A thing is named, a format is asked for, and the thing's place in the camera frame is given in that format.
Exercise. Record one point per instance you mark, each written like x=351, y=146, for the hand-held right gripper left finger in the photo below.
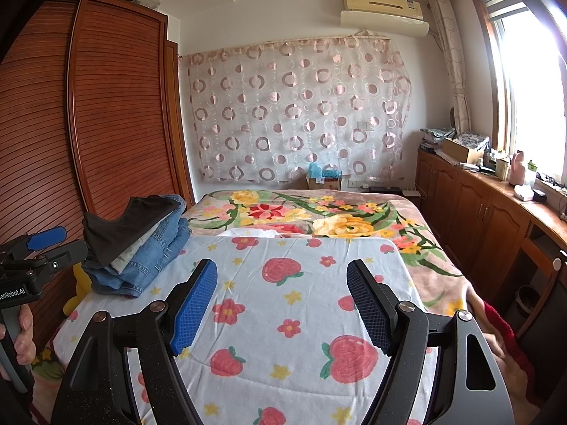
x=195, y=305

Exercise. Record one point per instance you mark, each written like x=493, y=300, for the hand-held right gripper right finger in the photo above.
x=370, y=305

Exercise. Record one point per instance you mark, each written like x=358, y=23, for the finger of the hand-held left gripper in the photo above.
x=44, y=237
x=66, y=254

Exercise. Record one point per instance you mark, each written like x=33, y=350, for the black pants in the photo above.
x=128, y=225

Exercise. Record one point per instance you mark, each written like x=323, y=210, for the grey-green pants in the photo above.
x=128, y=254

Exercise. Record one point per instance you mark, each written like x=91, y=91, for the person's left hand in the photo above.
x=25, y=336

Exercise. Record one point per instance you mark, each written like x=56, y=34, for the yellow plush toy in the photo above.
x=82, y=285

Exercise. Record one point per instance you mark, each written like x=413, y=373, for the blue jeans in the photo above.
x=150, y=265

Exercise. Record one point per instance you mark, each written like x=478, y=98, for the white fruit print bedsheet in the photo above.
x=274, y=318

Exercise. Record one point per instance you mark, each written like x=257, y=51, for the pink floral blanket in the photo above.
x=354, y=217

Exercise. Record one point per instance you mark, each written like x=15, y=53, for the wooden slatted wardrobe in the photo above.
x=88, y=141

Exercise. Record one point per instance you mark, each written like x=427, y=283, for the small cardboard box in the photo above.
x=323, y=183

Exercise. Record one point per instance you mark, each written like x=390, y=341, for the long wooden cabinet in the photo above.
x=469, y=212

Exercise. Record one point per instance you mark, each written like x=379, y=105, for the red cloth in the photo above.
x=509, y=336

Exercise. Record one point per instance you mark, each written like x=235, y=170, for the blue plastic bag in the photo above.
x=315, y=170

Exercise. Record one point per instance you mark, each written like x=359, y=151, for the dark waste bin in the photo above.
x=527, y=301

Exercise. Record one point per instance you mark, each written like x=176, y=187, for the open cardboard box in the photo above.
x=460, y=150

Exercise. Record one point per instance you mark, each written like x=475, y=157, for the stack of papers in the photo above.
x=436, y=137

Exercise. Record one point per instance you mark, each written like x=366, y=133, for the patterned fabric box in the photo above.
x=474, y=139

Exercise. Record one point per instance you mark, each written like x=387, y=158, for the small black box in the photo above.
x=539, y=195

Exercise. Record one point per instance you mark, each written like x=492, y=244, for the sheer circle pattern curtain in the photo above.
x=301, y=110

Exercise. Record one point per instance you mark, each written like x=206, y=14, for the green capped bottle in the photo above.
x=530, y=172

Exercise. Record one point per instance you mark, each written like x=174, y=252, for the patterned window curtain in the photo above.
x=452, y=62

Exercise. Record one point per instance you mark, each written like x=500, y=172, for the window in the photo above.
x=527, y=75

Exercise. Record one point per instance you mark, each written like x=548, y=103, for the wall air conditioner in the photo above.
x=381, y=11

